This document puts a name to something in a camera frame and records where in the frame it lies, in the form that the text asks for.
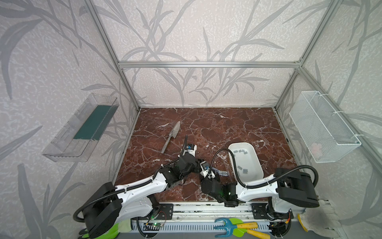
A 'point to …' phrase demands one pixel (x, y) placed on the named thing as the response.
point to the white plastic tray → (249, 166)
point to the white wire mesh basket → (326, 134)
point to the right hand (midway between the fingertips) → (201, 167)
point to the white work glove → (321, 219)
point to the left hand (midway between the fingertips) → (203, 156)
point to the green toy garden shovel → (243, 229)
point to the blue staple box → (222, 173)
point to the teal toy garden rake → (230, 226)
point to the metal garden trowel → (173, 133)
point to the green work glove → (124, 226)
